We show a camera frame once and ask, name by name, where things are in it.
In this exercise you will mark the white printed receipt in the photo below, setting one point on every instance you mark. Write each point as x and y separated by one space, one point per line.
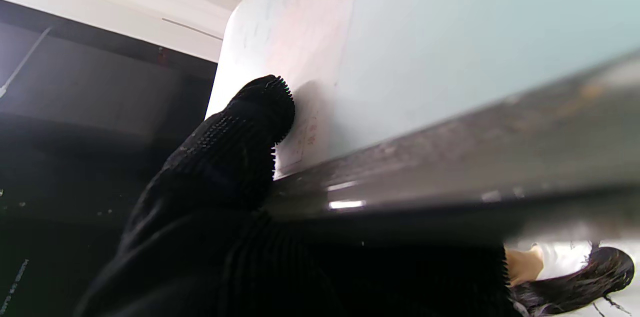
295 22

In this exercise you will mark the light blue translucent folder cover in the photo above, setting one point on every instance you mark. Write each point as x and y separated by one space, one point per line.
450 37

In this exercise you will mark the person with black hair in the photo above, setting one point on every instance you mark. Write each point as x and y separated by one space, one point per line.
575 282

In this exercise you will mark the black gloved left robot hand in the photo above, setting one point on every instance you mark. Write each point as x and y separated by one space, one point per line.
240 237

